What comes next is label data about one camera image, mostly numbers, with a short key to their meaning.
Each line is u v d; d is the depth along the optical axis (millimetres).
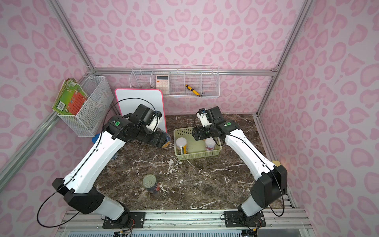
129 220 704
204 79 1017
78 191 396
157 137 607
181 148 859
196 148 980
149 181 754
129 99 552
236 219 722
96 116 881
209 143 884
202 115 706
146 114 520
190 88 979
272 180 411
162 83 951
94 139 809
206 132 679
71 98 724
